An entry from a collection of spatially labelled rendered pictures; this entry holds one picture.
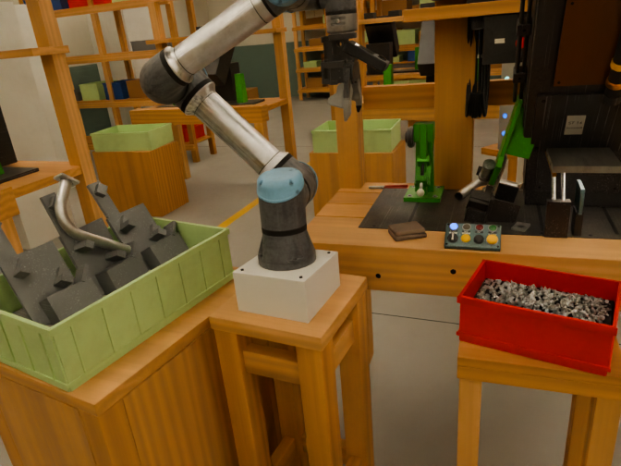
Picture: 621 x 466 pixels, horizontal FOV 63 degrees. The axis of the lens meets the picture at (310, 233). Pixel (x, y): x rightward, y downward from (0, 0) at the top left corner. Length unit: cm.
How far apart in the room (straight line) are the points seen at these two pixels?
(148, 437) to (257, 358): 33
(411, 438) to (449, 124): 121
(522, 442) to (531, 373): 100
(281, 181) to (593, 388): 81
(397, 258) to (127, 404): 82
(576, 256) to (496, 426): 97
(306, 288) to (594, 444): 72
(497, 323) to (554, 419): 116
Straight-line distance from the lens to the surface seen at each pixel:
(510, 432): 224
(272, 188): 121
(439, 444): 215
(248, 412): 148
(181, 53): 128
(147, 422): 140
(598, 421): 132
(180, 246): 170
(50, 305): 147
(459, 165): 202
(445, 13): 183
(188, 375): 146
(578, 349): 120
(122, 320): 136
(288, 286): 121
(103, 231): 163
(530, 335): 121
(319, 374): 126
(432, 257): 149
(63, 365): 129
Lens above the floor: 151
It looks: 22 degrees down
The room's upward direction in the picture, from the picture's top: 5 degrees counter-clockwise
